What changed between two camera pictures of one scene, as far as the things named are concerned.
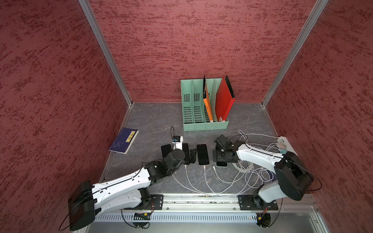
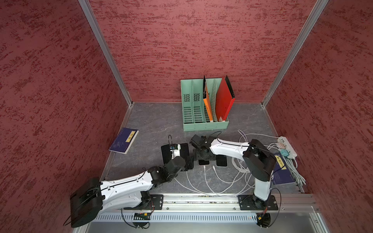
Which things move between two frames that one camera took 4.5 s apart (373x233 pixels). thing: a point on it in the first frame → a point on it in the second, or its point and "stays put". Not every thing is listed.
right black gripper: x=218 y=153 → x=196 y=155
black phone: x=165 y=149 stays put
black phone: x=185 y=148 stays put
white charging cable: x=185 y=167 stays put
